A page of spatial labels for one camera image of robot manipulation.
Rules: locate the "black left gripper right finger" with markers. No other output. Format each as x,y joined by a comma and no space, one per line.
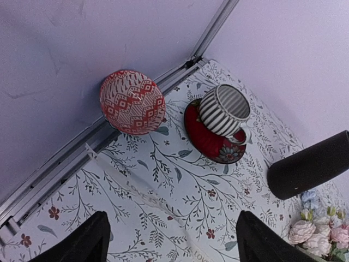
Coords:
257,242

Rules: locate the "green paper flower bouquet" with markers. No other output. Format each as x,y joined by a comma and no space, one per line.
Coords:
322,230

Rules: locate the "red floral saucer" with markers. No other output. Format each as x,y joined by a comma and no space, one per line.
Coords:
216,148

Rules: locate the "aluminium frame rail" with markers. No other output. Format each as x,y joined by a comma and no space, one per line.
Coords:
58,168

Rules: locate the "black tall vase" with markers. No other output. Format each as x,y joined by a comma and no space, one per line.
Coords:
310,167

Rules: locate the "black white striped cup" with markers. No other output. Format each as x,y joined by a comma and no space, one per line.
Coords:
225,111

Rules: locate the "red patterned bowl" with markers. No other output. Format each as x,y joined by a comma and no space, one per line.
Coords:
132,102

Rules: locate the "floral patterned table mat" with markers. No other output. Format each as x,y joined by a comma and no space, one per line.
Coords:
204,197

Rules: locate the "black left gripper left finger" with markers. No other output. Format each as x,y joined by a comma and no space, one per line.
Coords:
89,242

